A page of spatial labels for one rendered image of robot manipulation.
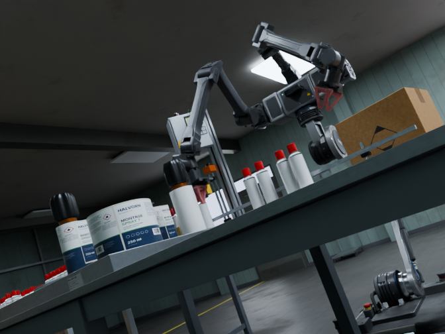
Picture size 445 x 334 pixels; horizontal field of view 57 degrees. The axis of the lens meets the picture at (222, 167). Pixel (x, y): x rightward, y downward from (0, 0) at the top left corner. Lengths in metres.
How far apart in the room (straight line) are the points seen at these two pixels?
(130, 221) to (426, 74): 8.02
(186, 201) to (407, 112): 0.84
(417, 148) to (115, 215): 0.89
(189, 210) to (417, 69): 7.74
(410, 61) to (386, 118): 7.35
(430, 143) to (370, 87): 8.52
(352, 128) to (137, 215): 0.90
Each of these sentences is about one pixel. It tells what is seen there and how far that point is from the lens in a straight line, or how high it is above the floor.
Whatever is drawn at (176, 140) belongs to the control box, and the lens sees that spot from 1.93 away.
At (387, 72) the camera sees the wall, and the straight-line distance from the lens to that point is 9.00.
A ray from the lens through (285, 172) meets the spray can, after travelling 1.55.
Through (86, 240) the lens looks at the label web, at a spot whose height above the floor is 0.99.
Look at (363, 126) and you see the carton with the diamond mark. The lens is 1.66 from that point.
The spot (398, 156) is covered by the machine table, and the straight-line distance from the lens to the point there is 0.52.
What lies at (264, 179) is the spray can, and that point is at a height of 1.01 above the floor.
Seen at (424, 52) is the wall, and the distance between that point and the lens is 8.96.
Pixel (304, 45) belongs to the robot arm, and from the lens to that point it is 1.69.
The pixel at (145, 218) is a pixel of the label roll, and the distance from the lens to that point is 1.23.
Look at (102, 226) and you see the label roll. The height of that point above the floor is 0.98.
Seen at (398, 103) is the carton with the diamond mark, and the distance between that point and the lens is 1.62.
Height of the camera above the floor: 0.78
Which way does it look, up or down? 12 degrees up
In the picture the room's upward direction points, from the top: 20 degrees counter-clockwise
